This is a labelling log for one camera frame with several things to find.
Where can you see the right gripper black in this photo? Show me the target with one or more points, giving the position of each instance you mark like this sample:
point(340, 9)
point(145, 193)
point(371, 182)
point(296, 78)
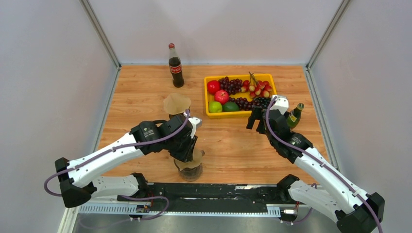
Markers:
point(256, 114)

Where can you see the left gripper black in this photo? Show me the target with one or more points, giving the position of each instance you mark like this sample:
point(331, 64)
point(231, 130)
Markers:
point(186, 155)

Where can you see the grey transparent coffee dripper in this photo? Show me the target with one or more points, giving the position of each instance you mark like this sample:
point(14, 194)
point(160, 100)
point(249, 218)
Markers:
point(188, 171)

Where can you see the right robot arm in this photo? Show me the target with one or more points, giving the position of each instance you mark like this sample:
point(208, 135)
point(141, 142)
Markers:
point(350, 207)

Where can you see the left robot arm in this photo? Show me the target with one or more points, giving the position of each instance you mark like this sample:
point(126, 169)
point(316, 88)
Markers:
point(82, 179)

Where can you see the dark grape bunch near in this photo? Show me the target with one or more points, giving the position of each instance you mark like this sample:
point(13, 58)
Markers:
point(246, 105)

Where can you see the dark green lime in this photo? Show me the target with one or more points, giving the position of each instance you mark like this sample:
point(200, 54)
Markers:
point(230, 107)

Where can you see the ribbed glass mug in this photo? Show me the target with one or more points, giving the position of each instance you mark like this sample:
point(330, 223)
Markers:
point(191, 179)

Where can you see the red grape bunch far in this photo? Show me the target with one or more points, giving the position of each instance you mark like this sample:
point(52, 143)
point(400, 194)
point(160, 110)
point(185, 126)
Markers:
point(231, 86)

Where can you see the red apple near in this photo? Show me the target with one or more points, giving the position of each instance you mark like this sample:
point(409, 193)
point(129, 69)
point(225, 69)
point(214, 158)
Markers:
point(221, 96)

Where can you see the red apple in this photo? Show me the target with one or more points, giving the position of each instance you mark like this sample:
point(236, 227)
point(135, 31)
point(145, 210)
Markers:
point(221, 96)
point(213, 86)

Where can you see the green glass bottle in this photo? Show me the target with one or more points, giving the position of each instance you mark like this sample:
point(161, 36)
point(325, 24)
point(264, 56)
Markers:
point(294, 116)

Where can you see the yellow plastic fruit tray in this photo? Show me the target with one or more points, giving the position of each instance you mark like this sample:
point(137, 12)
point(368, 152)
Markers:
point(209, 98)

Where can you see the light green apple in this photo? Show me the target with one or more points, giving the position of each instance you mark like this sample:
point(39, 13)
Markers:
point(215, 107)

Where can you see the red apple far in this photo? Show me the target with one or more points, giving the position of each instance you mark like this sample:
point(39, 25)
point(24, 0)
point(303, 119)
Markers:
point(213, 86)

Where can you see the cola glass bottle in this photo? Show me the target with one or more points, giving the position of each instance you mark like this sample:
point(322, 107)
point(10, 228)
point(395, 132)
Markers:
point(175, 67)

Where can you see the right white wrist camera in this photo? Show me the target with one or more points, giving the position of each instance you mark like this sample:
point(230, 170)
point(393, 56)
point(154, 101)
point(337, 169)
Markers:
point(281, 104)

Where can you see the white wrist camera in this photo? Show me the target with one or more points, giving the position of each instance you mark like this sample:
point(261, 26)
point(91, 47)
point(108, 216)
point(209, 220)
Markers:
point(281, 104)
point(196, 124)

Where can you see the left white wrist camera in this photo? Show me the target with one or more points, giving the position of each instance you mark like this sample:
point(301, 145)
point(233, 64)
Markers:
point(196, 124)

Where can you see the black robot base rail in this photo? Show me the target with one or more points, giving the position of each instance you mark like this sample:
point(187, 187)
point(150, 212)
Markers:
point(202, 199)

